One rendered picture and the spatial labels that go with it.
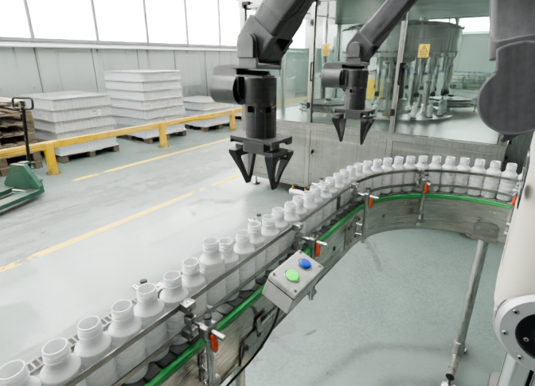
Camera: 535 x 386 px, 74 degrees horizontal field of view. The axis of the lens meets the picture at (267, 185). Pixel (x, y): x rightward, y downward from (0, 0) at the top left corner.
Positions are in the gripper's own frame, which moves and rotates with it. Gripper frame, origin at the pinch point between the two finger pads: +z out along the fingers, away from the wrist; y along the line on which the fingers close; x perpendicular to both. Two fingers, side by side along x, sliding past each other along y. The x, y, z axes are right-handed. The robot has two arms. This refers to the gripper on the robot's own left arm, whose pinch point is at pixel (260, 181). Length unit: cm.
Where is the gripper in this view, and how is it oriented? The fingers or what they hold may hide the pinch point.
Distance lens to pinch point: 68.5
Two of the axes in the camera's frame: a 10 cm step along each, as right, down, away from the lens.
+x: 5.9, -2.8, 7.6
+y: 8.1, 2.1, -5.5
